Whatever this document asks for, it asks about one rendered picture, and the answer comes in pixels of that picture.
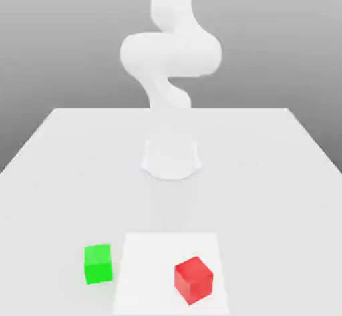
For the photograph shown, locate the small red cube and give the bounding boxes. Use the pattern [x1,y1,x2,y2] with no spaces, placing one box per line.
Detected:
[174,255,214,307]

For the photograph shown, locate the small green cube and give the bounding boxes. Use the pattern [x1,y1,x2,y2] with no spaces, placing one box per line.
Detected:
[83,243,114,285]

